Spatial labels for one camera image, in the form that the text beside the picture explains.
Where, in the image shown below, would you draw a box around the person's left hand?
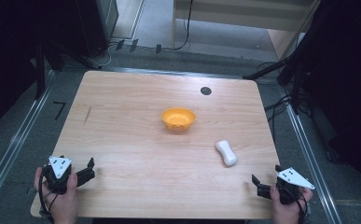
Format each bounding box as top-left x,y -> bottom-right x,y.
33,166 -> 79,224

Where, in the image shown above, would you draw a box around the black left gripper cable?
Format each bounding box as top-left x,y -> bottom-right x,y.
37,173 -> 60,224

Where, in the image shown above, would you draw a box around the white shelf unit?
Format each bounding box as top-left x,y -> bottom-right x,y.
171,0 -> 322,61

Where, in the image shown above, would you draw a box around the white floor cable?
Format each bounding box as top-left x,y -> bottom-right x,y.
97,42 -> 118,68

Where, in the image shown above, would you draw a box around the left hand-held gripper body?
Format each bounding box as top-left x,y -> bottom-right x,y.
42,155 -> 74,196

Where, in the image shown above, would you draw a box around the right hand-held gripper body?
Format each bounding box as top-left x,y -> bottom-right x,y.
274,164 -> 316,205

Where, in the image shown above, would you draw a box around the black hanging cable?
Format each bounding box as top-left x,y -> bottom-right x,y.
172,0 -> 195,51

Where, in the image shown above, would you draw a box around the black stand leg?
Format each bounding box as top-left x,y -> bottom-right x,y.
243,57 -> 298,81

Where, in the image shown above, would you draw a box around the black cabinet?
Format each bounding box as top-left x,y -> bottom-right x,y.
75,0 -> 120,59

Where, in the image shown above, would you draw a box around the black floor cables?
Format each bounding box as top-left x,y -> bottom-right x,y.
262,92 -> 295,138

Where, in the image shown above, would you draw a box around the orange plastic bowl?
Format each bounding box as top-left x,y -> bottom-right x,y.
160,106 -> 197,133

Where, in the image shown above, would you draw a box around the white soap bar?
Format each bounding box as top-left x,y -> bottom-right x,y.
215,139 -> 239,168

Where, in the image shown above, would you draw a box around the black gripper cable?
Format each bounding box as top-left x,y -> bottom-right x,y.
294,191 -> 311,224
37,173 -> 60,224

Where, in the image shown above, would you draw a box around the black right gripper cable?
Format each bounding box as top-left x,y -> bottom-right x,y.
294,191 -> 311,224

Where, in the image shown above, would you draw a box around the metal floor rail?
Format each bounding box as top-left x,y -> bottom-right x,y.
0,69 -> 57,217
279,85 -> 344,224

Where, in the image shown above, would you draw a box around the black curtain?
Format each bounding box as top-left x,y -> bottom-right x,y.
288,0 -> 361,208
0,0 -> 86,141

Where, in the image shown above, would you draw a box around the black metal stand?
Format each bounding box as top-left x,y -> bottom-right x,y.
34,39 -> 48,101

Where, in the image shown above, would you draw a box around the person's right hand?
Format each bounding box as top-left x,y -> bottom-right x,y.
269,185 -> 314,224

